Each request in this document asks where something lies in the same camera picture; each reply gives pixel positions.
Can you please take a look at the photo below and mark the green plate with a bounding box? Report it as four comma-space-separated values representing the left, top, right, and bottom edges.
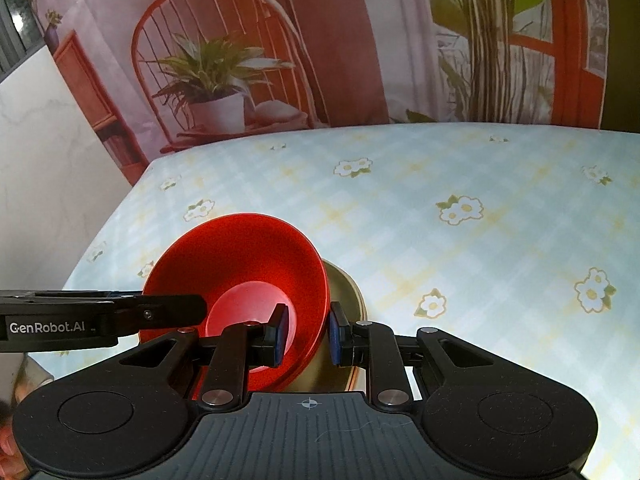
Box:
287, 258, 369, 394

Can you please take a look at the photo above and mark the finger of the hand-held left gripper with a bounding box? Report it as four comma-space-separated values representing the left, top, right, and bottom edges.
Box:
111, 293, 208, 337

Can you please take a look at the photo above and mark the dark window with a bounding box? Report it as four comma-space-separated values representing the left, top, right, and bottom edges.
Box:
0, 0, 47, 80

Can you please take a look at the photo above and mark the red bowl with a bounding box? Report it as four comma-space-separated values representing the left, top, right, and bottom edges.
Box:
142, 213, 331, 394

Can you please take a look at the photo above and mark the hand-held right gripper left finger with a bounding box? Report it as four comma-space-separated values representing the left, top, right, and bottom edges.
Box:
119, 303, 291, 409

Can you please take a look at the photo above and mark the floral checked tablecloth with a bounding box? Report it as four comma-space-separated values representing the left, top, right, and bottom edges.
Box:
27, 121, 640, 480

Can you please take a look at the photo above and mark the printed wall backdrop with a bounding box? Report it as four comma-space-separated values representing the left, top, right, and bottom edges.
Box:
15, 0, 608, 187

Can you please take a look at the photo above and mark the person's left hand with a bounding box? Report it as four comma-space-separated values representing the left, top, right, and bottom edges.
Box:
0, 353, 56, 472

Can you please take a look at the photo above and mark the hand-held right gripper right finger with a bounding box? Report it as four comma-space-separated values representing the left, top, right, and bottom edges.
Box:
328, 301, 508, 408

